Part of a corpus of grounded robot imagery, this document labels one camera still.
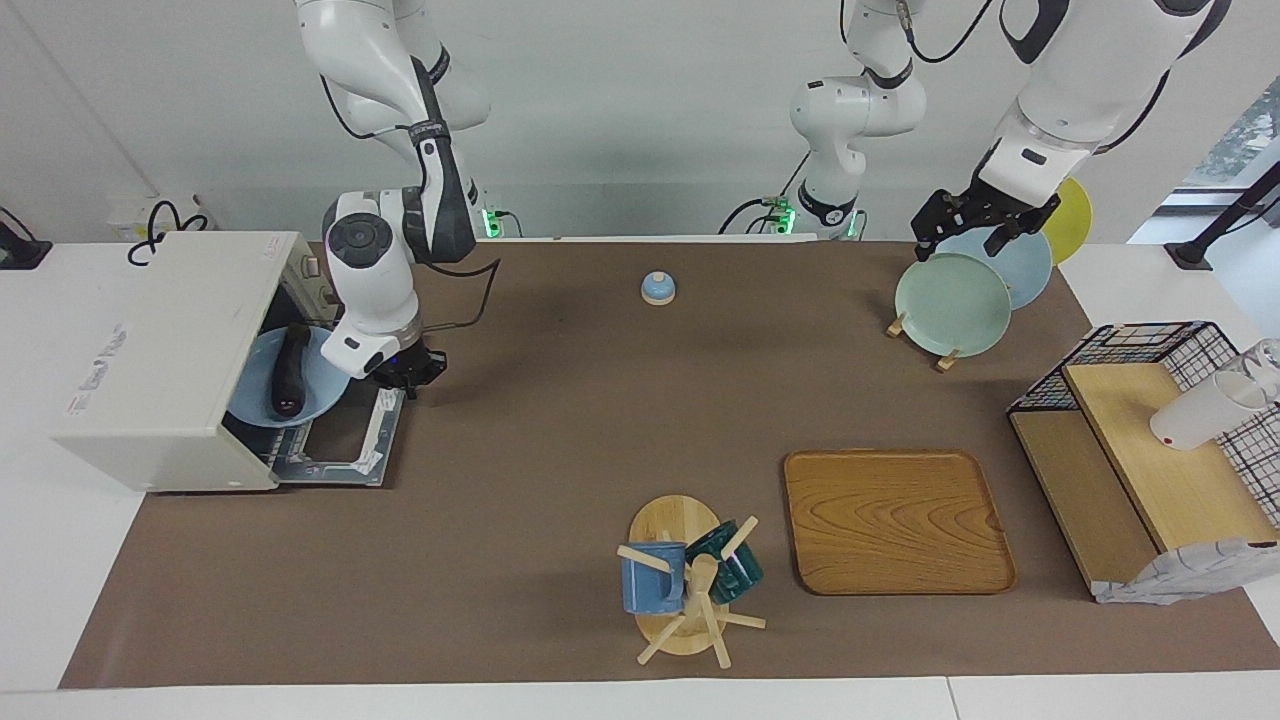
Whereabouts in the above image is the grey patterned cloth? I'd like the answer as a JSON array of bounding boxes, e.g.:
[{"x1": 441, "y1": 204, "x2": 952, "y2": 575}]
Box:
[{"x1": 1092, "y1": 537, "x2": 1280, "y2": 605}]

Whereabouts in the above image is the brown table mat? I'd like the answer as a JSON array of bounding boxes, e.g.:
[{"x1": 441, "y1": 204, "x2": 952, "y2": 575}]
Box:
[{"x1": 58, "y1": 240, "x2": 1280, "y2": 689}]

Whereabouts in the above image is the dark purple eggplant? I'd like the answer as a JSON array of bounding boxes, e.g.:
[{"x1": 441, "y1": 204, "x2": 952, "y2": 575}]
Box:
[{"x1": 270, "y1": 323, "x2": 313, "y2": 418}]

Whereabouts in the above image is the blue ceramic mug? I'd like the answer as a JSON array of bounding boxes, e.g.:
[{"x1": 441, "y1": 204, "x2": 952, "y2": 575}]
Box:
[{"x1": 620, "y1": 542, "x2": 688, "y2": 615}]

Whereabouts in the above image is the wooden plate rack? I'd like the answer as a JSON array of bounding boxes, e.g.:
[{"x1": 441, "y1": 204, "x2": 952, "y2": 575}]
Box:
[{"x1": 886, "y1": 313, "x2": 959, "y2": 373}]

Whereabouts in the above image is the white plastic cup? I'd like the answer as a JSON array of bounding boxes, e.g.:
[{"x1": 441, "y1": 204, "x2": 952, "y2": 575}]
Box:
[{"x1": 1149, "y1": 370, "x2": 1271, "y2": 452}]

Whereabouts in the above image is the black clamp stand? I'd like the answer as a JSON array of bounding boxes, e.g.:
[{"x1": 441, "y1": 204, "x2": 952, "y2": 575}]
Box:
[{"x1": 1165, "y1": 160, "x2": 1280, "y2": 271}]

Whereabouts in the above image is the black desk mount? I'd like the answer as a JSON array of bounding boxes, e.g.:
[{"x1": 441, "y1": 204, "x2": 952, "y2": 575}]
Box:
[{"x1": 0, "y1": 207, "x2": 53, "y2": 271}]

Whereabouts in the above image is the black coiled cable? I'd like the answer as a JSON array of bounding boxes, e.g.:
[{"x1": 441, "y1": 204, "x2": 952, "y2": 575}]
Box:
[{"x1": 126, "y1": 200, "x2": 211, "y2": 266}]

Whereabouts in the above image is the black wire basket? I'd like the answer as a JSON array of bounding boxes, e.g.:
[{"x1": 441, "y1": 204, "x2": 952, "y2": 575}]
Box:
[{"x1": 1007, "y1": 321, "x2": 1280, "y2": 531}]

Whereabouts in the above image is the pale green plate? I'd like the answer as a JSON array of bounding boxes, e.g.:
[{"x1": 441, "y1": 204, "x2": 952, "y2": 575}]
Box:
[{"x1": 894, "y1": 252, "x2": 1013, "y2": 358}]

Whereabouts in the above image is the light blue round plate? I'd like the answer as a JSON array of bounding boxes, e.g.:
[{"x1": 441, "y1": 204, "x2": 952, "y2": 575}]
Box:
[{"x1": 228, "y1": 325, "x2": 351, "y2": 429}]

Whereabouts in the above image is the wooden mug tree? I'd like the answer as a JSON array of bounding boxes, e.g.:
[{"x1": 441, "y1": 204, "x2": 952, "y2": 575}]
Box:
[{"x1": 616, "y1": 494, "x2": 767, "y2": 669}]

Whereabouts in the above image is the wooden stepped shelf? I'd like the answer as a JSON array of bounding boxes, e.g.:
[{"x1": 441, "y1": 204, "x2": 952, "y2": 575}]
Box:
[{"x1": 1007, "y1": 362, "x2": 1279, "y2": 601}]

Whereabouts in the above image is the pale blue racked plate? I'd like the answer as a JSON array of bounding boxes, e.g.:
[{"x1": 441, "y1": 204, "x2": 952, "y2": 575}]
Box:
[{"x1": 935, "y1": 225, "x2": 1054, "y2": 311}]

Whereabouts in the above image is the metal oven rack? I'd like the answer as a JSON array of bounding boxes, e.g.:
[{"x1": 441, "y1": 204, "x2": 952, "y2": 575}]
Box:
[{"x1": 225, "y1": 415, "x2": 306, "y2": 473}]

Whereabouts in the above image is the white toaster oven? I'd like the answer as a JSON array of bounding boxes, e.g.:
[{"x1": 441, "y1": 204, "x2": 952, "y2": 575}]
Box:
[{"x1": 52, "y1": 232, "x2": 336, "y2": 493}]

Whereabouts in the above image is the yellow plate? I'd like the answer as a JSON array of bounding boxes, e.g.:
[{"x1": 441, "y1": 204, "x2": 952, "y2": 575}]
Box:
[{"x1": 1040, "y1": 178, "x2": 1093, "y2": 266}]

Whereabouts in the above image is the oven door with metal handle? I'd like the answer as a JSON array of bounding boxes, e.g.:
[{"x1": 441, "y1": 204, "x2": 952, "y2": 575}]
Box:
[{"x1": 270, "y1": 385, "x2": 406, "y2": 488}]

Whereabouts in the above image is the clear glass cup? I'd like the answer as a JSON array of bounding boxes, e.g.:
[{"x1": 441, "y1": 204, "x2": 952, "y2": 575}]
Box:
[{"x1": 1240, "y1": 338, "x2": 1280, "y2": 401}]

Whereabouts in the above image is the dark green ceramic mug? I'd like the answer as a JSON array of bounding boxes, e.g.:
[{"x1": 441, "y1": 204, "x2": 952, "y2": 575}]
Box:
[{"x1": 685, "y1": 520, "x2": 764, "y2": 605}]

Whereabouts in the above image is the wooden serving tray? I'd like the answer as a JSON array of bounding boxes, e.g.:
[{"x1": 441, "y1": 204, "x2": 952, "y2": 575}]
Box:
[{"x1": 783, "y1": 449, "x2": 1017, "y2": 597}]

